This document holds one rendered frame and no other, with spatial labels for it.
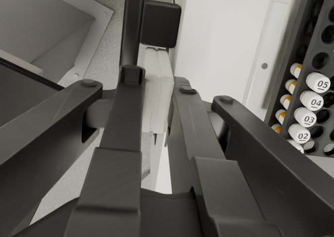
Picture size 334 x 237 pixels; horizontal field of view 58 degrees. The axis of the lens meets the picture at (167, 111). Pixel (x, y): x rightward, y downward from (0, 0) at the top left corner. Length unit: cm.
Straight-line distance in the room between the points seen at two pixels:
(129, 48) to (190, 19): 5
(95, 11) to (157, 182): 93
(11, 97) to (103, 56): 79
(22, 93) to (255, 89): 26
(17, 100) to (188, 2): 26
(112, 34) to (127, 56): 93
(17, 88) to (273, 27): 28
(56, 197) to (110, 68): 66
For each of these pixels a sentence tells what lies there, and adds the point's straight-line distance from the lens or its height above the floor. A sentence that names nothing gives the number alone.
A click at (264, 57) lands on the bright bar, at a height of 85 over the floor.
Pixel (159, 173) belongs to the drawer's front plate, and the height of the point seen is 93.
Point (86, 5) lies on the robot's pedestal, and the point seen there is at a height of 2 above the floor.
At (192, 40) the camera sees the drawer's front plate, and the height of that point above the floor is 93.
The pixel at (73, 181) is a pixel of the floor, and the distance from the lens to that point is 143.
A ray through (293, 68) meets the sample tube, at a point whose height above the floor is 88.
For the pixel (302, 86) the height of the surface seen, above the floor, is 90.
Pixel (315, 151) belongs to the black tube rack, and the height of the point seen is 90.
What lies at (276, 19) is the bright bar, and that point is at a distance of 28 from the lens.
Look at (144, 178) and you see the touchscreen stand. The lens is 134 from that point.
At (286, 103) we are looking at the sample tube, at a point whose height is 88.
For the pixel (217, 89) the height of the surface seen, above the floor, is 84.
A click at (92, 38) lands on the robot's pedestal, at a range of 113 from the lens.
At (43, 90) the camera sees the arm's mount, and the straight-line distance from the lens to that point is 37.
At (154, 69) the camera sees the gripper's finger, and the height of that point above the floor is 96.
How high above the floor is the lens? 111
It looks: 66 degrees down
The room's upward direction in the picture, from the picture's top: 173 degrees clockwise
